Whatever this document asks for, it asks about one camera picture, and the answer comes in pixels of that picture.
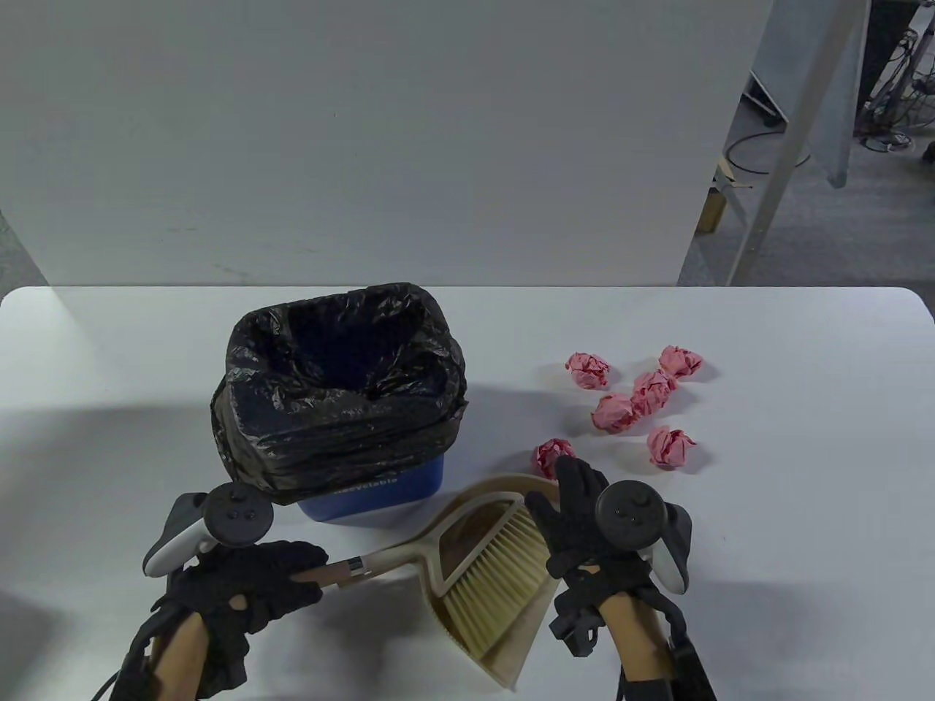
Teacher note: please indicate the person's left hand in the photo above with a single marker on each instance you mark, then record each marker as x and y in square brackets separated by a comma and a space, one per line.
[241, 584]

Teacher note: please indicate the person's right hand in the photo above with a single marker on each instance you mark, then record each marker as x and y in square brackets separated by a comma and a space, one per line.
[573, 526]

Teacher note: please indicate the pile of pink paper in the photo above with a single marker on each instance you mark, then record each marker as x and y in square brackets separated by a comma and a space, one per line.
[613, 412]

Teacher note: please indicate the beige plastic dustpan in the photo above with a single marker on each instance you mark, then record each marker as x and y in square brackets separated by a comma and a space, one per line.
[511, 646]

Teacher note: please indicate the blue recycling bin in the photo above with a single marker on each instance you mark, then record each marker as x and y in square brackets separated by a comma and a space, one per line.
[380, 496]

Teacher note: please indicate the black plastic bin bag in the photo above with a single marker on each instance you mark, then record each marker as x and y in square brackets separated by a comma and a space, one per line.
[329, 438]

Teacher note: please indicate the black forearm sensor box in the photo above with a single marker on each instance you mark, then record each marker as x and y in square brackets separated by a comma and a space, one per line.
[135, 672]
[694, 672]

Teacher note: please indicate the person's right forearm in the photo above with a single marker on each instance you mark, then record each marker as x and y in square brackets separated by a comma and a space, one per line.
[639, 642]

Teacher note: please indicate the black and white controller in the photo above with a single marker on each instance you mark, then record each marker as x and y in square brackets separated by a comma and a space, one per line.
[632, 515]
[237, 515]

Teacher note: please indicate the white table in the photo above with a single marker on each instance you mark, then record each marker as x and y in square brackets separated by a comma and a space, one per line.
[767, 548]

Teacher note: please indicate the wooden furniture foot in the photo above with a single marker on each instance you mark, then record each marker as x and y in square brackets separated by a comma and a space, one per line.
[712, 213]

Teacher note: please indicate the white partition board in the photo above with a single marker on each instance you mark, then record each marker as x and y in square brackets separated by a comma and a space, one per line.
[365, 146]

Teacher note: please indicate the grey panel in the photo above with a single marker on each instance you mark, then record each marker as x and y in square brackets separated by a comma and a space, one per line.
[834, 131]

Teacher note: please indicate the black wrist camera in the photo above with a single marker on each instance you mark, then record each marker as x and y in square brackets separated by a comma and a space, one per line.
[577, 624]

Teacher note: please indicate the white metal frame leg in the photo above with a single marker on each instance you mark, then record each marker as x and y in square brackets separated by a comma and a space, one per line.
[794, 146]

